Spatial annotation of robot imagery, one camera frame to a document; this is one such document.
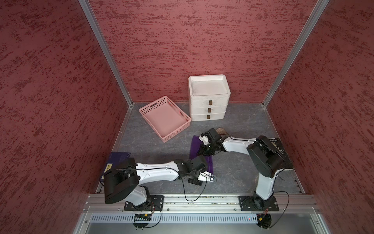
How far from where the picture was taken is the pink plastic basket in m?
0.99

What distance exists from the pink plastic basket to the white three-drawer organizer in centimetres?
10

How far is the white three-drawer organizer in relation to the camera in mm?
945
